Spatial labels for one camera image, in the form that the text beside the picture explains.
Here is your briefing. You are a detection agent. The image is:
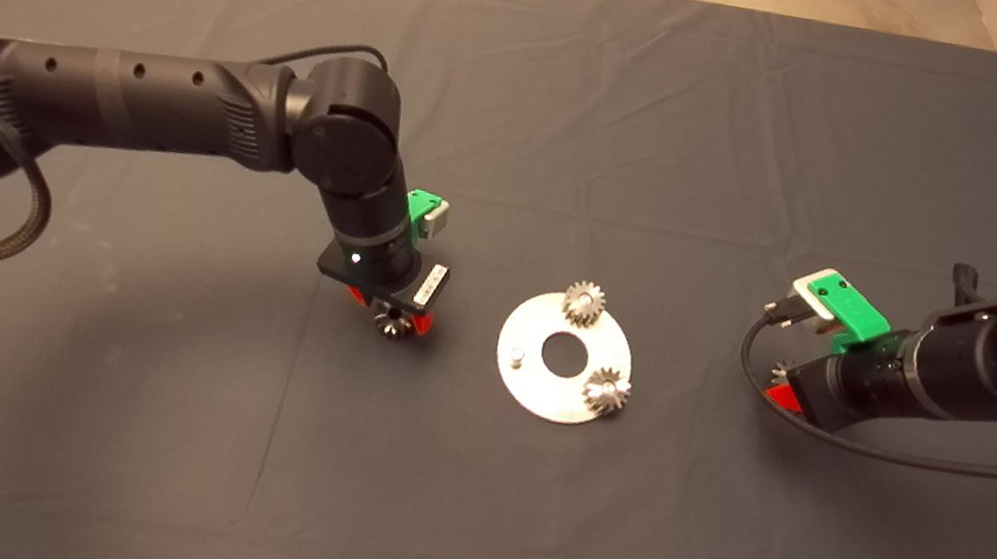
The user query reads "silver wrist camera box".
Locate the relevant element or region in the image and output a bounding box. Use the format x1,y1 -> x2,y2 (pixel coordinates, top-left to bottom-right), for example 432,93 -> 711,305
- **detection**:
785,263 -> 853,337
420,199 -> 453,243

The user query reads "small steel bevel gear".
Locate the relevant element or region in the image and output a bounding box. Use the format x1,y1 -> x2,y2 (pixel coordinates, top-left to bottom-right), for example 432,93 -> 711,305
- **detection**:
372,302 -> 417,344
559,278 -> 611,331
580,363 -> 636,420

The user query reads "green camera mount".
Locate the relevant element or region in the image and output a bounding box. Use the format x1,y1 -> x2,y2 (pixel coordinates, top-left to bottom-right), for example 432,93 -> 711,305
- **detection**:
797,272 -> 898,362
401,189 -> 448,236

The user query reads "green right camera mount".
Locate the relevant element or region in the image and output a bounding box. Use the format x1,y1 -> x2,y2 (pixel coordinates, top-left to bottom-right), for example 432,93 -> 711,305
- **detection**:
797,272 -> 898,362

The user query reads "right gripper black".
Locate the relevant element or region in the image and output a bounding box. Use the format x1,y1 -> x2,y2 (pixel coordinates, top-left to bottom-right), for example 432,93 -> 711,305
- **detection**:
759,338 -> 897,441

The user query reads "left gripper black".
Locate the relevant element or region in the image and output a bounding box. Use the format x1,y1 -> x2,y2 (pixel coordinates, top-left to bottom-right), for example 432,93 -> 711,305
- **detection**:
309,239 -> 453,339

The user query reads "green left camera mount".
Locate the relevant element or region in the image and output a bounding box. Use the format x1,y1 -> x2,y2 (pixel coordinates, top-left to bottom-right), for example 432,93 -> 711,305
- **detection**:
401,189 -> 448,236

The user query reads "thin black left camera cable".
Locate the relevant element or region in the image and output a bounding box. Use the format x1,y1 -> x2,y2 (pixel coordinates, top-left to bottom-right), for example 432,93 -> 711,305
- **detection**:
257,30 -> 393,89

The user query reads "round metal plate with pins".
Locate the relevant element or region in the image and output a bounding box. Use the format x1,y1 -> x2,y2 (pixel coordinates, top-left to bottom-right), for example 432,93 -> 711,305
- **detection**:
486,283 -> 643,434

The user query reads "black right camera cable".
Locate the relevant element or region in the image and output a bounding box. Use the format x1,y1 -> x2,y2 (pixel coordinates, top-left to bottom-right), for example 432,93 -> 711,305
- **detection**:
727,294 -> 997,481

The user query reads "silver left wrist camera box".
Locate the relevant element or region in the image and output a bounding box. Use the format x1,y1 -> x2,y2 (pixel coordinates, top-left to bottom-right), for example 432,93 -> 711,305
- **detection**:
420,199 -> 453,243

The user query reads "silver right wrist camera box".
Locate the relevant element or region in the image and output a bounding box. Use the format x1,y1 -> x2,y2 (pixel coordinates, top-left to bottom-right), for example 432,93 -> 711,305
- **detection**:
785,263 -> 853,337

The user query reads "dark grey table cloth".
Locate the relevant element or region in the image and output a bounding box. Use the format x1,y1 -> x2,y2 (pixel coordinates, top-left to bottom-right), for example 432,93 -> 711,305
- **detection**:
0,0 -> 997,559

